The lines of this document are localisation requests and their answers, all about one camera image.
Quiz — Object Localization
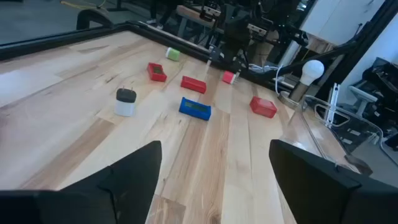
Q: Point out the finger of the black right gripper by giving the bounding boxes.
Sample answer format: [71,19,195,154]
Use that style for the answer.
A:
[206,46,223,67]
[231,58,245,77]

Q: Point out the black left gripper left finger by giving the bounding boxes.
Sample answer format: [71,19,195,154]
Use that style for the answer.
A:
[62,140,163,224]

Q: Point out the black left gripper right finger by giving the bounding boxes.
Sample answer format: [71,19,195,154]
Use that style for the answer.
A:
[269,139,363,224]

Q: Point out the small pink and white charger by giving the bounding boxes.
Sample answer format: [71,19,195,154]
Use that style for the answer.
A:
[221,70,237,85]

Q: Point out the red digital clock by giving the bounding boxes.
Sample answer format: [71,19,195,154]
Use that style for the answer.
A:
[146,62,168,83]
[180,75,208,95]

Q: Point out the green and white charger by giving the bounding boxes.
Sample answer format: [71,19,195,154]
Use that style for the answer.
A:
[165,47,181,62]

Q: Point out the red four-port charger block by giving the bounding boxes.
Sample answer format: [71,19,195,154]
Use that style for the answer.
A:
[249,95,278,119]

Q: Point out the blue digital clock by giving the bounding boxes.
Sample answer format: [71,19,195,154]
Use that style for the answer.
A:
[178,96,212,122]

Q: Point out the wooden background table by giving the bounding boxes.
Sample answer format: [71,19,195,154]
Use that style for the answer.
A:
[175,4,224,32]

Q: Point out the white light bulb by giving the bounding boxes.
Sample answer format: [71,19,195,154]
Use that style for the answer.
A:
[298,59,325,87]

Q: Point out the person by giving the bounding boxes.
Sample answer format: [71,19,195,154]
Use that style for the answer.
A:
[146,0,177,31]

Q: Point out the black background chair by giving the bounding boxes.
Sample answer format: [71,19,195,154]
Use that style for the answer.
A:
[348,57,398,150]

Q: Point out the white usb cable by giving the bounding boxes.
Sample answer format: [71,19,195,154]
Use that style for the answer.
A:
[248,63,285,96]

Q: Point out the white slotted bracket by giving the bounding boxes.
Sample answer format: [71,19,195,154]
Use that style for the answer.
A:
[325,82,340,125]

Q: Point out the black arched frame clamp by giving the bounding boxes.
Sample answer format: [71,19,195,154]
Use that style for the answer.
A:
[76,8,114,30]

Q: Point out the black aluminium table frame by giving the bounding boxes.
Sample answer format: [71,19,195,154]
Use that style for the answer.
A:
[0,0,398,94]

